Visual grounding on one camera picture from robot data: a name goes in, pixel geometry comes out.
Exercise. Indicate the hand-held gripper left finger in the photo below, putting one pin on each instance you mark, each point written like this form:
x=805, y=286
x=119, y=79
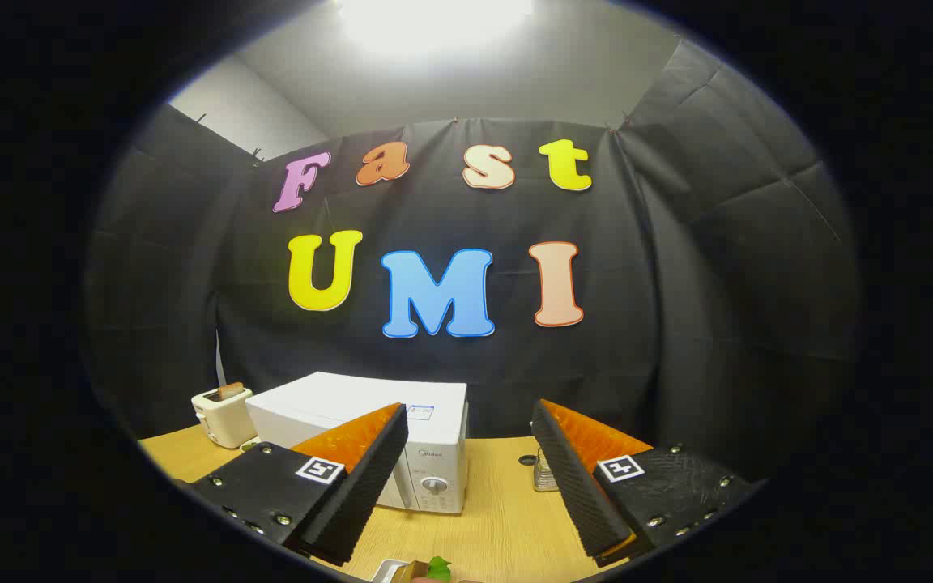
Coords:
x=361, y=494

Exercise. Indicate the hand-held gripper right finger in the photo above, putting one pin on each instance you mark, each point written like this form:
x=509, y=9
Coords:
x=576, y=486

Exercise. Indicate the white microwave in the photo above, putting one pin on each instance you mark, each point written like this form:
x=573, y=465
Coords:
x=337, y=401

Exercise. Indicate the brown sandwich with green lettuce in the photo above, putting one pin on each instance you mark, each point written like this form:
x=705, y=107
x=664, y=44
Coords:
x=434, y=569

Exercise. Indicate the white rectangular dish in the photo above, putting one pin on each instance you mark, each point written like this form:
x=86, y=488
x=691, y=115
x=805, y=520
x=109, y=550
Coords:
x=389, y=571

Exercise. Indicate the white toaster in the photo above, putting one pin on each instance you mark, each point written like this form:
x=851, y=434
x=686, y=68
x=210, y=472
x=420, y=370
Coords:
x=223, y=419

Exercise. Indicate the brown toast slice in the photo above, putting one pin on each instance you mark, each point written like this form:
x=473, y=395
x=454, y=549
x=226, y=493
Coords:
x=231, y=390

